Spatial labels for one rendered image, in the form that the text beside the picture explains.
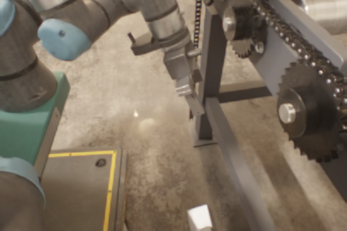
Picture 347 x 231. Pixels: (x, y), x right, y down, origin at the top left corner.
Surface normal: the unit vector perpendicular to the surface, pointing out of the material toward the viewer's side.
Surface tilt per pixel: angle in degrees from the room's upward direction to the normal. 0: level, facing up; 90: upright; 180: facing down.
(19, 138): 0
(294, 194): 0
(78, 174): 0
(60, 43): 90
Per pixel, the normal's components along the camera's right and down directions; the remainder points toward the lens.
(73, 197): 0.00, -0.70
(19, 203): 0.86, -0.51
